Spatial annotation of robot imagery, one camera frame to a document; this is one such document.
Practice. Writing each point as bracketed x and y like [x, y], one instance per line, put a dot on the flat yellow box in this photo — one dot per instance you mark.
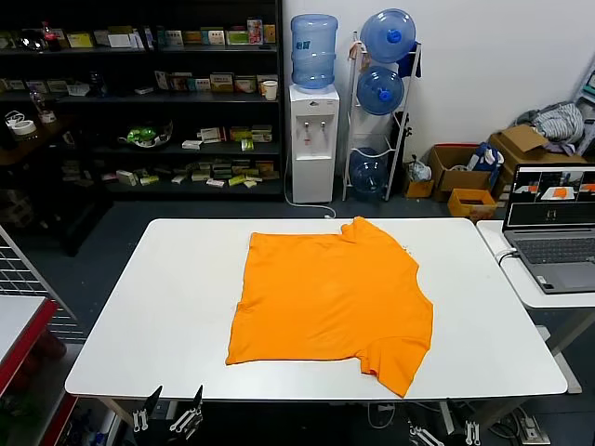
[80, 39]

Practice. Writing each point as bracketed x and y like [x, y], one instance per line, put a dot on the shiny glass bowl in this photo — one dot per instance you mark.
[31, 39]

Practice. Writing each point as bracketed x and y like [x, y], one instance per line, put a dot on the small white side table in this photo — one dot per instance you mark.
[525, 297]

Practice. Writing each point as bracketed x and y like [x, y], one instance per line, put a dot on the yellow cardboard box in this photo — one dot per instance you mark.
[469, 209]

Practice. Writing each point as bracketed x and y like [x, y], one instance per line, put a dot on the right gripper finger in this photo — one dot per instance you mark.
[423, 436]
[472, 432]

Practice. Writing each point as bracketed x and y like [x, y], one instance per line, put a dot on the open red-rimmed cardboard box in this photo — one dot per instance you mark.
[460, 179]

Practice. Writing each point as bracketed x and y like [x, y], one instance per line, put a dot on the grey clothes pile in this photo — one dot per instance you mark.
[558, 118]

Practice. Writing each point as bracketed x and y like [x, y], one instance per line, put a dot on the beige cloth strip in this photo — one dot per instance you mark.
[355, 48]

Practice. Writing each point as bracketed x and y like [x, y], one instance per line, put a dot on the bowl with green items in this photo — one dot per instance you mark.
[144, 135]

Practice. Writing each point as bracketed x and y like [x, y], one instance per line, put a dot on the white power strip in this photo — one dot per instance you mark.
[529, 427]

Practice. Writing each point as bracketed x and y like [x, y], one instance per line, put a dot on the pale grey metal frame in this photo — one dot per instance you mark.
[589, 86]

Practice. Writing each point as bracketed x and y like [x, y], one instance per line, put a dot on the flat white box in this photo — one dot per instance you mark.
[191, 144]

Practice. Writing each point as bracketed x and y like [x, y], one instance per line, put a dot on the dark brown desk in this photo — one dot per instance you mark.
[51, 132]

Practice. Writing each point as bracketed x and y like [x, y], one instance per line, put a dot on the red-edged white table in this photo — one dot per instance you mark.
[18, 320]

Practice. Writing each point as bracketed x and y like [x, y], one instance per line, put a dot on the large white table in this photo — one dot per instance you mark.
[186, 251]

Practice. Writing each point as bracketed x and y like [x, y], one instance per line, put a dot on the white water dispenser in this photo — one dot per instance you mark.
[313, 176]

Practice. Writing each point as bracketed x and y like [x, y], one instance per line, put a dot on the large flapped cardboard box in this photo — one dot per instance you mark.
[520, 137]

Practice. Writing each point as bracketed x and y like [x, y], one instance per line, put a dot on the white and red box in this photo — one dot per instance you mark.
[213, 135]

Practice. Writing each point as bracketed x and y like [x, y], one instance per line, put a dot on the orange t-shirt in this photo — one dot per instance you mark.
[325, 302]

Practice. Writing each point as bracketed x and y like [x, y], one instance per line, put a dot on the white tape roll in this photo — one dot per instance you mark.
[23, 126]

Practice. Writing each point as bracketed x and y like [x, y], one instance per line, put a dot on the blue and white bag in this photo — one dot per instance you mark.
[485, 155]

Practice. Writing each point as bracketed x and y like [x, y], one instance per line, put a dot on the cola bottle red label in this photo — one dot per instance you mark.
[46, 35]

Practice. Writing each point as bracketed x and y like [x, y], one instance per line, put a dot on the dark blue cloth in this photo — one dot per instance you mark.
[411, 62]

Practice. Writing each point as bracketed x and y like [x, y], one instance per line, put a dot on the small white carton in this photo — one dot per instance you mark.
[126, 178]

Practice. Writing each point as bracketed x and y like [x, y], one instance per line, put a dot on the white metal bottle rack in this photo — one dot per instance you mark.
[352, 93]

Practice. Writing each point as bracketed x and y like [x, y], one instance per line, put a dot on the grey open laptop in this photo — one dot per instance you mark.
[558, 260]

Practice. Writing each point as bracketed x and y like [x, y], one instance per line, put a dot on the large plain white box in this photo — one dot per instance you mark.
[122, 40]

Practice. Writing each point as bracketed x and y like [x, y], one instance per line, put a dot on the crumpled plastic bag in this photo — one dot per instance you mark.
[418, 171]

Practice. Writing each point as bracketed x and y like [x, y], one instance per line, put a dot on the small orange cardboard box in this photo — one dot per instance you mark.
[418, 189]

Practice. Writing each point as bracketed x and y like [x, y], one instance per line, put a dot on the tall yellow box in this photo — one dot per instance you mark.
[269, 33]

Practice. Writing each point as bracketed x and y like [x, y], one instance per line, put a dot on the tan printed box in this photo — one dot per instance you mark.
[221, 82]

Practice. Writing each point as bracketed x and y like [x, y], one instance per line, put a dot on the dark blue bottle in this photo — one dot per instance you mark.
[97, 84]

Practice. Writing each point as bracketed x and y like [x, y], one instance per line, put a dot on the upright blue water bottle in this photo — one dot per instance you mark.
[313, 51]

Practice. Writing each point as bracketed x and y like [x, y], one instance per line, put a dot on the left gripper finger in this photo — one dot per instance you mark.
[198, 398]
[155, 400]

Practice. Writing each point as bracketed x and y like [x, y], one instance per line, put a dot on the black shelving unit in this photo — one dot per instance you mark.
[209, 100]

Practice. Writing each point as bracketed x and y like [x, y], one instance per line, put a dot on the white paper cup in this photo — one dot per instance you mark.
[270, 90]

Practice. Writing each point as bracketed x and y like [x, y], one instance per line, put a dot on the clear bottle pink label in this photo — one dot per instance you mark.
[38, 102]

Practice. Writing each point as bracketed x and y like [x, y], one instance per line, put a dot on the white and pink box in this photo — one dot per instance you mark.
[245, 84]

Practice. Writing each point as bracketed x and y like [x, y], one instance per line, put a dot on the pink printed box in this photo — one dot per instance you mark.
[255, 31]

